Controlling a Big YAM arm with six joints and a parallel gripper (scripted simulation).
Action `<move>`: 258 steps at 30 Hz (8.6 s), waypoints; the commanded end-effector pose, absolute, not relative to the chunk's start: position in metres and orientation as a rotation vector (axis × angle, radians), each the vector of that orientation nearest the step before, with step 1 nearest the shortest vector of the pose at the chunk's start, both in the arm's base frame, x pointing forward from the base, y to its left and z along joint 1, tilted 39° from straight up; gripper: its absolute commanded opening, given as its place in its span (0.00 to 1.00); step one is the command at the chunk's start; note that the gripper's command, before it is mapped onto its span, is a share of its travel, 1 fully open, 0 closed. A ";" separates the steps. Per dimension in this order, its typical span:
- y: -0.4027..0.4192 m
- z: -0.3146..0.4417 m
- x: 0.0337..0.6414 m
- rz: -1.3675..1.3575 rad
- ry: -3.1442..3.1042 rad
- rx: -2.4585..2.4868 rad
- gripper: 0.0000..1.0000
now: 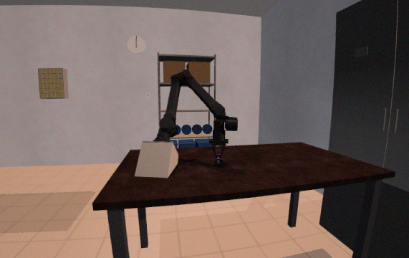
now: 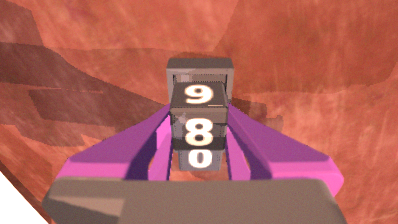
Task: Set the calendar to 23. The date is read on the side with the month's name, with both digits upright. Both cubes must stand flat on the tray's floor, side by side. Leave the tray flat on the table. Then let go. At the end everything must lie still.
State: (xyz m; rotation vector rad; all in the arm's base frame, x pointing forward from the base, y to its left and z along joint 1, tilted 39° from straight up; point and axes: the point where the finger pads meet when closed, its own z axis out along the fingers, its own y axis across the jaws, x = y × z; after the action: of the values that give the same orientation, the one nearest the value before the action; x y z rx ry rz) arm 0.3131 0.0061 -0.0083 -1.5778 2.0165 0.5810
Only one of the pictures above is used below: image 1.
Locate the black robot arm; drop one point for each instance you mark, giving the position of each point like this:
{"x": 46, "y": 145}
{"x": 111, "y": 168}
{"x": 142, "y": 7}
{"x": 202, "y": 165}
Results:
{"x": 167, "y": 123}

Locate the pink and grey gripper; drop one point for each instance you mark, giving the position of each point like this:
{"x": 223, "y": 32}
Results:
{"x": 218, "y": 140}

